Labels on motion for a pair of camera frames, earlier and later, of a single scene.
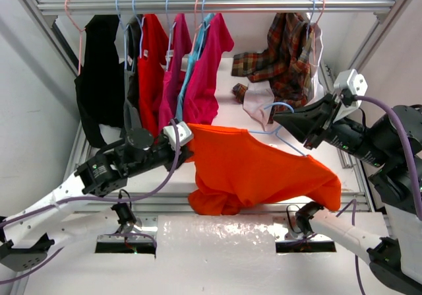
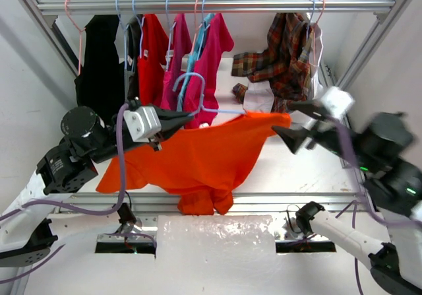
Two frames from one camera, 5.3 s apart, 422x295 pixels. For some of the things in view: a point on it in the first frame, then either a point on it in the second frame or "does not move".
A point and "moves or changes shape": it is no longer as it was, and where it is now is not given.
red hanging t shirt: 155,54 does not move
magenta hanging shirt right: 202,99 does not move
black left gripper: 176,156 -> 158,136
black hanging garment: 99,79 does not move
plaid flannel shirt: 283,64 does not move
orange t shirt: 233,169 moves or changes shape
